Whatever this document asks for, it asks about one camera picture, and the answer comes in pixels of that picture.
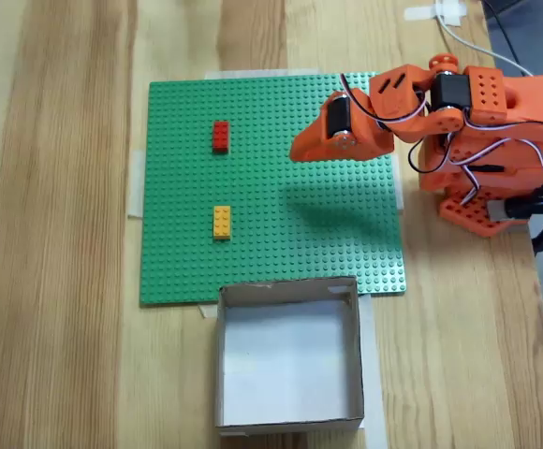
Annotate open cardboard box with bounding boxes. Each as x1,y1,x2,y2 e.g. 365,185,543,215
213,275,367,437

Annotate crossed masking tape piece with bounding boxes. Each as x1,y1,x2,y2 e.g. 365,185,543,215
403,0,469,28

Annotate red lego block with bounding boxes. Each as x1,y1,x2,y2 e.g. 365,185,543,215
211,120,232,155

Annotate white cable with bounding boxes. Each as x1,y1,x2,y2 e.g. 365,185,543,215
433,0,536,79

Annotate green lego baseplate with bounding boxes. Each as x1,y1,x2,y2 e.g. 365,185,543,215
139,71,409,308

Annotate yellow lego block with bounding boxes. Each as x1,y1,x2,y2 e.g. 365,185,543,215
212,205,233,242

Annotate black cable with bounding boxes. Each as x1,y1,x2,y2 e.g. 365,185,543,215
480,0,536,77

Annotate black table clamp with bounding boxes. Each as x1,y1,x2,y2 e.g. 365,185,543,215
504,183,543,256

